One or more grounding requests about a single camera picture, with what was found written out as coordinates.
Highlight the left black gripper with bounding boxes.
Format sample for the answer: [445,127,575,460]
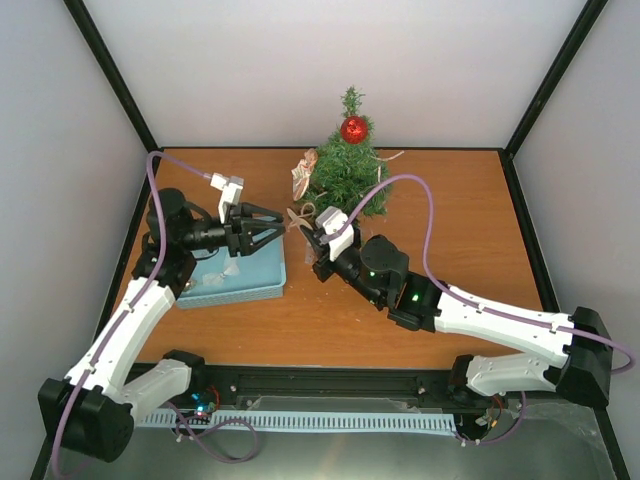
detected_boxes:
[182,203,287,258]

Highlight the beige wooden heart ornament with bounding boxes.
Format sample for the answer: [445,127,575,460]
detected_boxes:
[286,202,316,232]

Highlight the snowman ornament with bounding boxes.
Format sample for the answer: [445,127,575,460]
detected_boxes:
[291,148,318,201]

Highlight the small green christmas tree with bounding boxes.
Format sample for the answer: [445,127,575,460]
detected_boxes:
[297,86,390,214]

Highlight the red ball ornament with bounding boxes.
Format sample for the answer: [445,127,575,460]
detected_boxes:
[340,115,369,145]

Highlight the clear plastic battery box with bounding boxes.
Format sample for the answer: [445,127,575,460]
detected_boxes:
[305,243,316,265]

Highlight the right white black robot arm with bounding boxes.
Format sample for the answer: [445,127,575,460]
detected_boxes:
[301,227,613,409]

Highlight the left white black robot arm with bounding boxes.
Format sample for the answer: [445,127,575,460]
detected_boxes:
[38,188,284,462]

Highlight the blue plastic basket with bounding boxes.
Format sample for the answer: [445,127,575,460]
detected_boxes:
[176,237,286,310]

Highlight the clear angel ornament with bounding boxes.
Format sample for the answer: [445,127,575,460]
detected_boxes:
[202,262,240,286]

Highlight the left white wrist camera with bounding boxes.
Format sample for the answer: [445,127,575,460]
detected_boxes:
[210,173,244,223]

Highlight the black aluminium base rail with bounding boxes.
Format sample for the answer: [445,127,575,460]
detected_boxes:
[123,355,609,420]

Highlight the light blue cable duct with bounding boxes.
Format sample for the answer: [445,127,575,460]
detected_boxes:
[134,409,457,436]

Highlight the purple floor cable loop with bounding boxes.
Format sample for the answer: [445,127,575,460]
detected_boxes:
[169,402,261,464]

